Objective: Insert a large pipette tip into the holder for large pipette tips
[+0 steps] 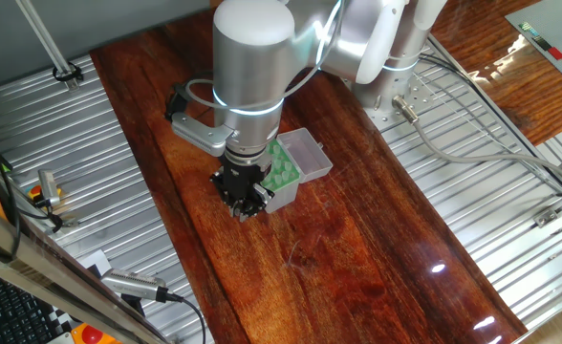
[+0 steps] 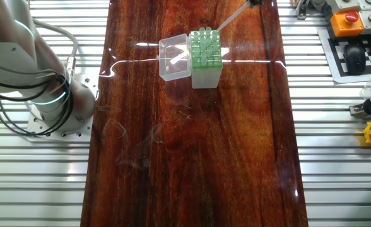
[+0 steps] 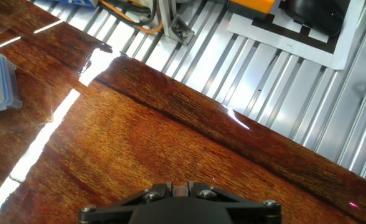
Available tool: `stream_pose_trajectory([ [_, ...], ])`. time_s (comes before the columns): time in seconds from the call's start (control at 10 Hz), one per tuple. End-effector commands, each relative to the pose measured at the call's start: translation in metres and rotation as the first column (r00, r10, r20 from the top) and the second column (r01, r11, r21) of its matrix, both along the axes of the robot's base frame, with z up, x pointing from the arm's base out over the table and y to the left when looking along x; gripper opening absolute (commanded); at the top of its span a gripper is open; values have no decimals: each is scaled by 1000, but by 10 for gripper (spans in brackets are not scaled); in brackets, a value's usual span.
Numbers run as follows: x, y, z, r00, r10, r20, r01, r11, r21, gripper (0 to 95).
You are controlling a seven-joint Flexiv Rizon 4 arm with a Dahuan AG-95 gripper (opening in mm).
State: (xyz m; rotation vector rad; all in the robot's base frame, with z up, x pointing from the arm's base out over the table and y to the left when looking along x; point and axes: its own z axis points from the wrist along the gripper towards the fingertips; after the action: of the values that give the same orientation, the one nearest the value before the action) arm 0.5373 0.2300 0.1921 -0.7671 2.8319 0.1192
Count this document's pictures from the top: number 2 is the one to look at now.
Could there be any grey cable with metal plug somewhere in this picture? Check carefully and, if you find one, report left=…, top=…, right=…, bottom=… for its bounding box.
left=30, top=18, right=80, bottom=78

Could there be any orange emergency stop box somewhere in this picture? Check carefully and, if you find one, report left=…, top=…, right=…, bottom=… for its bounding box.
left=329, top=11, right=365, bottom=38

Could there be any pipette tip box green rack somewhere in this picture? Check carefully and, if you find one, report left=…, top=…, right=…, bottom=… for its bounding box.
left=156, top=26, right=223, bottom=90

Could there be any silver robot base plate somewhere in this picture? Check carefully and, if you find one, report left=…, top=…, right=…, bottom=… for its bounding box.
left=26, top=73, right=100, bottom=142

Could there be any black power cable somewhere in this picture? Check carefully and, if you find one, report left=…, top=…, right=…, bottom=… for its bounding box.
left=0, top=71, right=75, bottom=137

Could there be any glossy wood grain board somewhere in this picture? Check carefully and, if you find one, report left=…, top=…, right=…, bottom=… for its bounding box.
left=79, top=0, right=309, bottom=227

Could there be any black computer mouse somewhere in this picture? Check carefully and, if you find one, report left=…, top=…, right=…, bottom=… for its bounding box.
left=343, top=43, right=368, bottom=76

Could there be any checkerboard calibration sheet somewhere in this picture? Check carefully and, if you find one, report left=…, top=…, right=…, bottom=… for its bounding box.
left=317, top=26, right=371, bottom=85

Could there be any clear plastic cup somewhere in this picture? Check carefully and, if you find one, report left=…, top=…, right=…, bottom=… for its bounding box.
left=359, top=82, right=371, bottom=102

